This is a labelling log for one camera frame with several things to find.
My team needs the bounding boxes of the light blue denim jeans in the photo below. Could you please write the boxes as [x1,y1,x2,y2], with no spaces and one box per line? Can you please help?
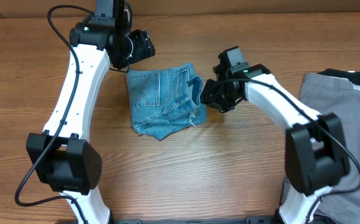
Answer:
[126,63,207,141]

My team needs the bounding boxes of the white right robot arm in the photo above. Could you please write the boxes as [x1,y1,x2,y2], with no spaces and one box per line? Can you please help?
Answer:
[201,63,350,223]

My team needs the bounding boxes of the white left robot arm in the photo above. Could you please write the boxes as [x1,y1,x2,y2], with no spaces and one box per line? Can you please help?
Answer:
[26,22,155,223]

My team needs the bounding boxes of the grey folded garment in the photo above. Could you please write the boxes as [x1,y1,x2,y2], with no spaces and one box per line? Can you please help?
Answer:
[299,73,360,223]

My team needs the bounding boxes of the brown cardboard back panel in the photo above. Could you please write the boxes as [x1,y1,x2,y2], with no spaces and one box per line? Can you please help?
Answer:
[0,0,360,18]

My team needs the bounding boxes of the black folded garment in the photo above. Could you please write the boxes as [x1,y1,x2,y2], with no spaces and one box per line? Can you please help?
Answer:
[319,68,360,86]

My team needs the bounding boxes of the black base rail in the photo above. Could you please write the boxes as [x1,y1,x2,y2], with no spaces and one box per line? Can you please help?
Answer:
[113,216,276,224]

